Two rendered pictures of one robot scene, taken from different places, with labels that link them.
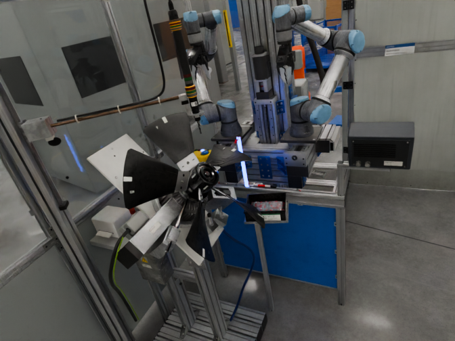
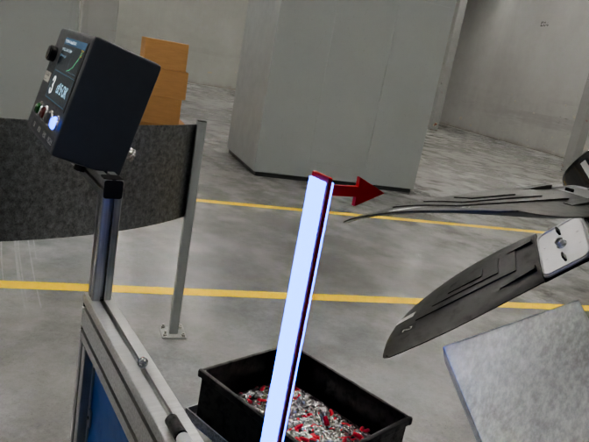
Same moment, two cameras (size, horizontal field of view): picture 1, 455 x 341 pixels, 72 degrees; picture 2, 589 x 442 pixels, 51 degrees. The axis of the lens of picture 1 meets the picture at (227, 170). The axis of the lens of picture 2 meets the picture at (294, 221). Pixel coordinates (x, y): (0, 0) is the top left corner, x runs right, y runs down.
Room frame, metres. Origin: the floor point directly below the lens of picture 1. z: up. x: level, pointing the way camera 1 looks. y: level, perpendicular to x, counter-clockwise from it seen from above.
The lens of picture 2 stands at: (2.02, 0.10, 1.27)
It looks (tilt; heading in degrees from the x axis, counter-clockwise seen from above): 14 degrees down; 207
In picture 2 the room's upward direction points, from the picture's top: 10 degrees clockwise
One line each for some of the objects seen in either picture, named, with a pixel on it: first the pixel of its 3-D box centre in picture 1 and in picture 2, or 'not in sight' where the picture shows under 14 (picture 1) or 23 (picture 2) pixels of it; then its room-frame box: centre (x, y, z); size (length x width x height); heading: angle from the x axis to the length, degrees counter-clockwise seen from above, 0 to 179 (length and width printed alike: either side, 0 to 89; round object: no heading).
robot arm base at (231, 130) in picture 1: (230, 125); not in sight; (2.07, -0.08, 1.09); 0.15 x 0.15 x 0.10
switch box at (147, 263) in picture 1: (152, 260); not in sight; (1.27, 0.48, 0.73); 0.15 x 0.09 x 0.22; 59
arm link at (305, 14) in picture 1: (296, 14); not in sight; (1.68, -0.49, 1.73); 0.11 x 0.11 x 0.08; 24
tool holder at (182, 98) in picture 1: (191, 104); not in sight; (1.30, 0.09, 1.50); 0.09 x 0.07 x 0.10; 94
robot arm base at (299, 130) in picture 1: (300, 125); not in sight; (1.81, -0.51, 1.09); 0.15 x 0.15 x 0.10
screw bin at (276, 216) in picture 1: (266, 207); (299, 417); (1.38, -0.16, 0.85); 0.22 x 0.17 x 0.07; 74
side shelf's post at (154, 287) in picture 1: (150, 278); not in sight; (1.48, 0.61, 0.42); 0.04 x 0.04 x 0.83; 59
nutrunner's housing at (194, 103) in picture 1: (185, 65); not in sight; (1.30, 0.08, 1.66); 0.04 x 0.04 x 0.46
